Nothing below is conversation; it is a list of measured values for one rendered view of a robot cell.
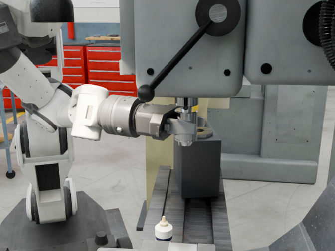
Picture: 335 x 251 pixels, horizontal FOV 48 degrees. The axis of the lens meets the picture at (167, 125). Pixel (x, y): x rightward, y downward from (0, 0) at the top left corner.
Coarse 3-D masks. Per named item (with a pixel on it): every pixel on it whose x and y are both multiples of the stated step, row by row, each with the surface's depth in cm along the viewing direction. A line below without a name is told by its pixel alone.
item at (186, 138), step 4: (176, 116) 76; (196, 116) 76; (184, 120) 75; (188, 120) 75; (192, 120) 75; (196, 120) 76; (196, 124) 76; (196, 128) 77; (196, 132) 77; (176, 136) 77; (180, 136) 76; (184, 136) 76; (188, 136) 76; (192, 136) 76; (196, 136) 77; (176, 140) 77; (180, 140) 76; (184, 140) 76; (188, 140) 76; (192, 140) 76
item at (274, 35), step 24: (264, 0) 58; (288, 0) 58; (312, 0) 58; (264, 24) 59; (288, 24) 59; (312, 24) 58; (264, 48) 60; (288, 48) 60; (312, 48) 60; (264, 72) 61; (288, 72) 61; (312, 72) 61
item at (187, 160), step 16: (208, 128) 120; (176, 144) 125; (192, 144) 113; (208, 144) 113; (176, 160) 127; (192, 160) 114; (208, 160) 115; (176, 176) 128; (192, 176) 116; (208, 176) 116; (192, 192) 117; (208, 192) 118
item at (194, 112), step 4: (180, 108) 78; (192, 108) 78; (176, 112) 75; (180, 112) 75; (184, 112) 75; (188, 112) 75; (192, 112) 75; (196, 112) 75; (180, 116) 75; (184, 116) 75; (188, 116) 75; (192, 116) 75
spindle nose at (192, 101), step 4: (176, 100) 75; (180, 100) 74; (188, 100) 74; (192, 100) 74; (196, 100) 74; (176, 104) 75; (180, 104) 74; (188, 104) 74; (192, 104) 74; (196, 104) 75
